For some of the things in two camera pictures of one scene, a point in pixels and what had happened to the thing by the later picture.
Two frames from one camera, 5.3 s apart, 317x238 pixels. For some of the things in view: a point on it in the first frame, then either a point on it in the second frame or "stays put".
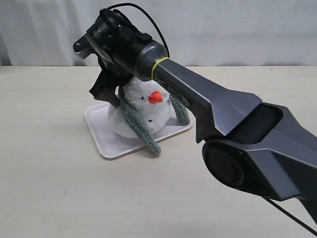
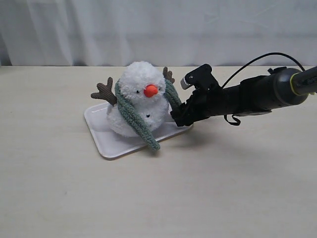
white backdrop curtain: [198, 32] stays put
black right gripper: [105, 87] → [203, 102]
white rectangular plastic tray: [109, 143] stays put
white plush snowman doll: [150, 103] stays put
